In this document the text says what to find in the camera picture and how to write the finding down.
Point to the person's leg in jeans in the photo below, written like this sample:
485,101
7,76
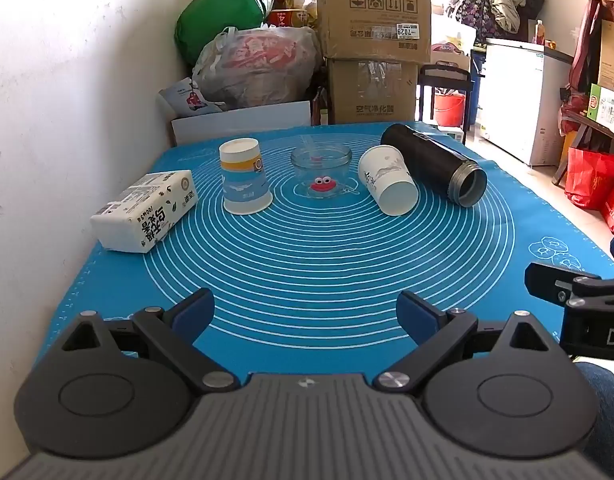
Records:
612,410

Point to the red bucket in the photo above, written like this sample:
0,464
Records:
449,110

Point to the white printed bag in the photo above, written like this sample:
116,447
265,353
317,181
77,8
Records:
189,97

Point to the white chest freezer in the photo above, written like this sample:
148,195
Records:
522,95

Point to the white cardboard box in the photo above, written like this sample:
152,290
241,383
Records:
237,122

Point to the grey cloth bundle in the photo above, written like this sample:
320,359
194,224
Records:
506,10

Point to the red toy figure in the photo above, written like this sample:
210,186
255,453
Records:
323,186

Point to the green bag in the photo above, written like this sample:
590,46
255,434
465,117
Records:
217,15

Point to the floral fabric bag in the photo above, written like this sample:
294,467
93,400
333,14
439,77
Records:
469,15

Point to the black chair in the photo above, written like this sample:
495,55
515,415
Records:
444,74

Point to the red printed box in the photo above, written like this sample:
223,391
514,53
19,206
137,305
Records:
289,18

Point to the large cardboard box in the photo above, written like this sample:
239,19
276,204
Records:
372,10

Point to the green and white box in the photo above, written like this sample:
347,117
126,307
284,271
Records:
604,102

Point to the dark wooden side table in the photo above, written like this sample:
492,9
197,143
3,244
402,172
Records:
594,124

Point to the black thermos bottle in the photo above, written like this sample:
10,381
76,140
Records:
427,152

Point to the clear plastic bag red contents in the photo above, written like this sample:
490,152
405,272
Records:
257,67

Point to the white paper cup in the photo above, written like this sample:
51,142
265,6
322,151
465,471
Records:
387,175

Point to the blue silicone mat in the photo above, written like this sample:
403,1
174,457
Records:
312,260

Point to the red hanging cloth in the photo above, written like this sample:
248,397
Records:
584,50

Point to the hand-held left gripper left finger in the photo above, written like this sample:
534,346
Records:
194,312

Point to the clear glass jar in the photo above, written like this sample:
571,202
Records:
332,160

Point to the small cardboard box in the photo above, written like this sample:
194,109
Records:
372,92

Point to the white tissue pack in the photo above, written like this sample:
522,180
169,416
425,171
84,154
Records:
142,210

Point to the orange drink bottle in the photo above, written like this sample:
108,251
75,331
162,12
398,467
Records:
540,32

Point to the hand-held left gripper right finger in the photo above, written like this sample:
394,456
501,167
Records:
414,315

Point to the blue and orange paper cup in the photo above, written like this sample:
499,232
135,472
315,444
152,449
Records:
244,180

